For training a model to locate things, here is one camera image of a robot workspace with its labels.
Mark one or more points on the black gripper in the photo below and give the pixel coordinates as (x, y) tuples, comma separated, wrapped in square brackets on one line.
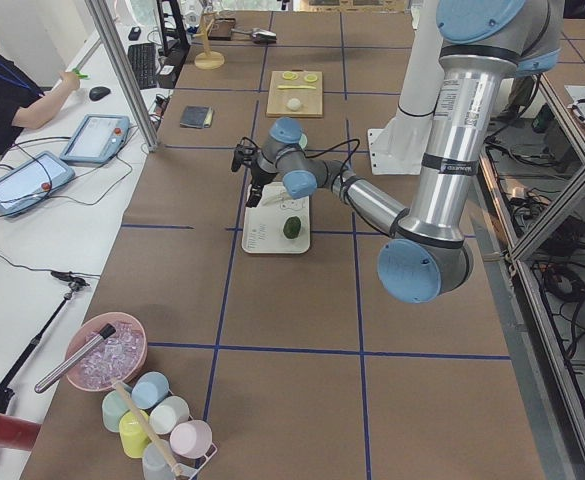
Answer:
[(260, 175)]

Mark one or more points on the white steamed bun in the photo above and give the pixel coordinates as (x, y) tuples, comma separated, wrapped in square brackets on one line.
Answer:
[(294, 104)]

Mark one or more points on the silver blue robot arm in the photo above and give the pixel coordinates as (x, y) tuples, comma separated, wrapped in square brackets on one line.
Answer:
[(484, 42)]

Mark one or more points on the pink bowl with ice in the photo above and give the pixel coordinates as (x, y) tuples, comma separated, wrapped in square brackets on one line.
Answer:
[(119, 357)]

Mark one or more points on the white bear serving tray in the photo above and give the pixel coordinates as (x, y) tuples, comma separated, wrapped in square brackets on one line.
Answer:
[(263, 225)]

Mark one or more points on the dark green avocado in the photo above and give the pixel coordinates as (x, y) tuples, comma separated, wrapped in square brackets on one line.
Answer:
[(292, 227)]

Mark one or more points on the bamboo cutting board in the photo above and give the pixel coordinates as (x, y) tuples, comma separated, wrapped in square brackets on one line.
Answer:
[(312, 100)]

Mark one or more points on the yellow plastic knife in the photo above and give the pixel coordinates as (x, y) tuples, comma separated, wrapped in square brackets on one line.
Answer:
[(295, 87)]

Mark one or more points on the wooden mug tree stand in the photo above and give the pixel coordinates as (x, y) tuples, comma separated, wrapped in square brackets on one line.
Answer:
[(208, 59)]

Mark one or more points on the metal ice scoop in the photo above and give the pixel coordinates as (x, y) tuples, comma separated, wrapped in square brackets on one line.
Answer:
[(257, 35)]

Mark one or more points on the far blue teach pendant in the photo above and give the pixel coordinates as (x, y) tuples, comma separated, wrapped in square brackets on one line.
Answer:
[(98, 138)]

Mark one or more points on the blue teach pendant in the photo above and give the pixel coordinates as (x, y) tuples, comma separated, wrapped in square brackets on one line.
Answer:
[(98, 138), (32, 182)]

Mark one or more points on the black keyboard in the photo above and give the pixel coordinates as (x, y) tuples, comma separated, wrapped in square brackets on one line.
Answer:
[(142, 59)]

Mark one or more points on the black computer mouse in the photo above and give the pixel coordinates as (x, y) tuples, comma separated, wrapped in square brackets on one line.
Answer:
[(98, 93)]

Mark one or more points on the steel tube black cap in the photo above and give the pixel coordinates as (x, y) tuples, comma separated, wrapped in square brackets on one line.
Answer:
[(62, 369)]

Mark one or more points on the black small device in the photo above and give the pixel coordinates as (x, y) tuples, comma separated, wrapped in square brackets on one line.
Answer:
[(134, 33)]

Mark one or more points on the near blue teach pendant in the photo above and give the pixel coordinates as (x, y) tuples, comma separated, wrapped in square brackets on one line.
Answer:
[(32, 182)]

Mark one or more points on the green pen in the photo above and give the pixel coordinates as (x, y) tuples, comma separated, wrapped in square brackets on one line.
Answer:
[(80, 75)]

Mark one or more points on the blue plastic cup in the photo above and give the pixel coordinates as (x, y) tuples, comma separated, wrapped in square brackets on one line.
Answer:
[(150, 389)]

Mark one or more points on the white plastic cup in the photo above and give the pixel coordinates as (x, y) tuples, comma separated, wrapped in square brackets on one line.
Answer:
[(169, 413)]

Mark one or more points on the pink plastic cup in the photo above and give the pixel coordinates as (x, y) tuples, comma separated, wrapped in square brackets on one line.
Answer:
[(191, 439)]

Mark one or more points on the green plastic cup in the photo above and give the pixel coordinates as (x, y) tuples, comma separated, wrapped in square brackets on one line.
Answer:
[(113, 408)]

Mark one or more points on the wooden stick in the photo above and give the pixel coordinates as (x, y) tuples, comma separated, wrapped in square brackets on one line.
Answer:
[(177, 469)]

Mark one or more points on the seated person black shirt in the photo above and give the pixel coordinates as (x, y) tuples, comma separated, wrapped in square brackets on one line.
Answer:
[(24, 105)]

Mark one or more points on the yellow plastic cup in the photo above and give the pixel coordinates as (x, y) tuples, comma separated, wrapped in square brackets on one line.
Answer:
[(133, 437)]

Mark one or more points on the clear grey plastic cup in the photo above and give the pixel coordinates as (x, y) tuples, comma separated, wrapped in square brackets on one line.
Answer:
[(154, 466)]

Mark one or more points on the black tripod stick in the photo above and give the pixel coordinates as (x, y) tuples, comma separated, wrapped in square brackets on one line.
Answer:
[(75, 282)]

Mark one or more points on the red cylinder tube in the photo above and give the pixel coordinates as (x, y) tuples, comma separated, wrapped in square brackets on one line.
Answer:
[(17, 433)]

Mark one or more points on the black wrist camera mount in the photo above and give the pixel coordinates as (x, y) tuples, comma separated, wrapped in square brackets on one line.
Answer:
[(245, 152)]

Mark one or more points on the lemon slice near handle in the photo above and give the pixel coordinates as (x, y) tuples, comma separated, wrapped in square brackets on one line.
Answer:
[(289, 75)]

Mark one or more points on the aluminium frame post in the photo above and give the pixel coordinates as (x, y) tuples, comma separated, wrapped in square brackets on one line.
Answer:
[(109, 36)]

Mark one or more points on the white wire cup rack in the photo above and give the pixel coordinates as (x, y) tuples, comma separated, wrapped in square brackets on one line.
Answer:
[(199, 462)]

